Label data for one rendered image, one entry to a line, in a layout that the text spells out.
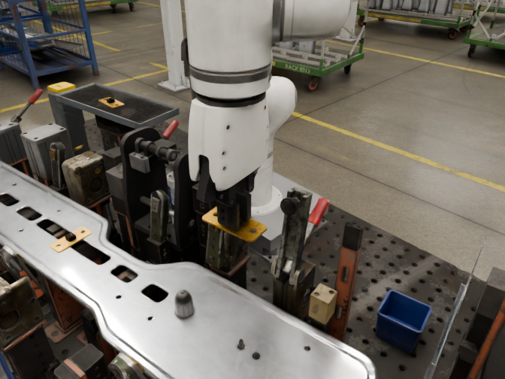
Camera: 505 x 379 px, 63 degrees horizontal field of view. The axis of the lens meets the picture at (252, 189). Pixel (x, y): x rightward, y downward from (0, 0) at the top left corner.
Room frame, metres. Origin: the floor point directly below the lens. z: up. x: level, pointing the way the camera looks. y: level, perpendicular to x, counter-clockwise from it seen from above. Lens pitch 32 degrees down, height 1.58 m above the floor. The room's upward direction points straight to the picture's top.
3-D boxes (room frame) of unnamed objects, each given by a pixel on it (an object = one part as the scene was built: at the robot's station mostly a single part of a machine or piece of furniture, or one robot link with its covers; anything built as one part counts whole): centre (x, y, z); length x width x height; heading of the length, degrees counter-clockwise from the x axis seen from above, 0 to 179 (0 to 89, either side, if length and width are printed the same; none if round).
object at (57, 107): (1.26, 0.60, 0.92); 0.08 x 0.08 x 0.44; 54
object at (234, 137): (0.43, 0.02, 1.38); 0.10 x 0.07 x 0.11; 144
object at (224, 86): (0.43, 0.02, 1.44); 0.09 x 0.08 x 0.03; 144
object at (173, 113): (1.11, 0.39, 1.16); 0.37 x 0.14 x 0.02; 54
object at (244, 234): (0.43, 0.02, 1.26); 0.08 x 0.04 x 0.01; 54
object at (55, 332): (0.74, 0.46, 0.84); 0.17 x 0.06 x 0.29; 144
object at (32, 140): (1.03, 0.57, 0.90); 0.13 x 0.10 x 0.41; 144
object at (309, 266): (0.56, -0.08, 0.88); 0.07 x 0.06 x 0.35; 144
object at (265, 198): (1.16, -0.01, 0.89); 0.19 x 0.19 x 0.18
